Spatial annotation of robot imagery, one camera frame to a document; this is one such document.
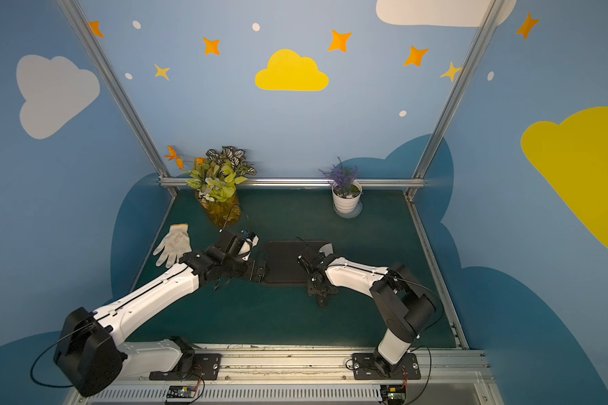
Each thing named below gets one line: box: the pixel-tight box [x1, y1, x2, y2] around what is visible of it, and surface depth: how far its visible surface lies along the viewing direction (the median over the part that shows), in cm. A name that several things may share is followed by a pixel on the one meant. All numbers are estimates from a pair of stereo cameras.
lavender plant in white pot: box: [318, 156, 364, 215], surface depth 109 cm
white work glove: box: [152, 223, 193, 269], surface depth 104 cm
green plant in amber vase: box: [164, 145, 257, 227], surface depth 103 cm
